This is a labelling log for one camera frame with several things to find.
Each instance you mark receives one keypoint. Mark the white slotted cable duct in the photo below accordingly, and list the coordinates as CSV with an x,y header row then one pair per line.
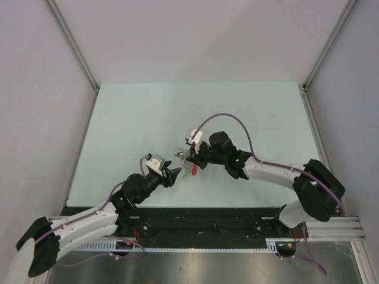
x,y
227,246

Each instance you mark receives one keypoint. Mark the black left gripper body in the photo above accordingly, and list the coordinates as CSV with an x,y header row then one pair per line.
x,y
153,181

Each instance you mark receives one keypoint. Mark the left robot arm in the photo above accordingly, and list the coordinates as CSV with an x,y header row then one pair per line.
x,y
54,239

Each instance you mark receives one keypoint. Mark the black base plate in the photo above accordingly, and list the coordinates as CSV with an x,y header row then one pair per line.
x,y
203,225

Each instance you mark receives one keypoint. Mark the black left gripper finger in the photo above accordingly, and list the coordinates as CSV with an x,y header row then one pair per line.
x,y
172,175
166,165

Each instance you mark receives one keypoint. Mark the keyring bunch with chain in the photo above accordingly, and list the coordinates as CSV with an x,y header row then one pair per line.
x,y
186,165

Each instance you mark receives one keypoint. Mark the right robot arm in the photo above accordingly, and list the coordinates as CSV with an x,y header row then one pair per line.
x,y
318,190

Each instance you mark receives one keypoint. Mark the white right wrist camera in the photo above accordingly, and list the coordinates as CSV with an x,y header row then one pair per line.
x,y
194,138

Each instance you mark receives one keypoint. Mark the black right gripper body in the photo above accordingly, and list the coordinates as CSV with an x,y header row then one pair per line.
x,y
205,156

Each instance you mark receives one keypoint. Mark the green capped key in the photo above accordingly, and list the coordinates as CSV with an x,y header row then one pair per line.
x,y
185,176

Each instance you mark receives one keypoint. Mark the aluminium right frame rail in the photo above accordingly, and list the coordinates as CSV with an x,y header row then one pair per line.
x,y
336,229

